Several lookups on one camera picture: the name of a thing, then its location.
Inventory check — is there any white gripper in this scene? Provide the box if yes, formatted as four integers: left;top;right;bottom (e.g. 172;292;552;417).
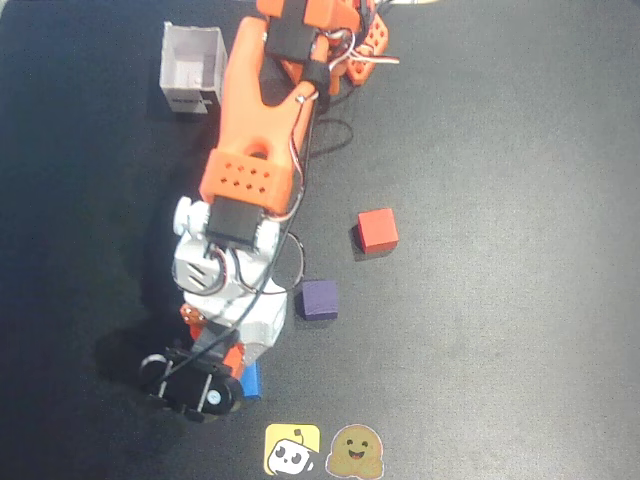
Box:
179;277;290;370

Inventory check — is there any orange robot base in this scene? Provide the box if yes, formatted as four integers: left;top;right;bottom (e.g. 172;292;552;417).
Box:
342;12;392;87

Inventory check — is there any blue cube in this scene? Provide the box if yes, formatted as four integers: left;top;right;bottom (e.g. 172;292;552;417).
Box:
238;361;263;402

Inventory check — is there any purple cube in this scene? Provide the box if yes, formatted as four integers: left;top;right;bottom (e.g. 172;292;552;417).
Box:
298;279;340;322

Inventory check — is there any red cube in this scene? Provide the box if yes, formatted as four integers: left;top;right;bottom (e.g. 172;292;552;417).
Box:
356;208;400;255

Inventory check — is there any yellow robot mascot sticker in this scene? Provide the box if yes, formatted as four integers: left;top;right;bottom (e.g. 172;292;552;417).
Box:
263;423;322;477

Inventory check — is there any hugging face emoji sticker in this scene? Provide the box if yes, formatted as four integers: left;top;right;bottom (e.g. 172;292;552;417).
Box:
325;423;386;479

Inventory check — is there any white cardboard box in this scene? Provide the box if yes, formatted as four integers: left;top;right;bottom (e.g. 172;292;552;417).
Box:
158;21;229;116

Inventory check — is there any black table mat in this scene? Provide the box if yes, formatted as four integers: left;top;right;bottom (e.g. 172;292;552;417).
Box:
0;0;640;480

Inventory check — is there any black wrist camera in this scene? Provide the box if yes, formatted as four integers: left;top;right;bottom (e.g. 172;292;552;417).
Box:
138;335;247;425

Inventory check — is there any white servo cable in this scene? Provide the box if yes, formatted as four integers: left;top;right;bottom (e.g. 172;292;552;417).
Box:
289;29;401;211

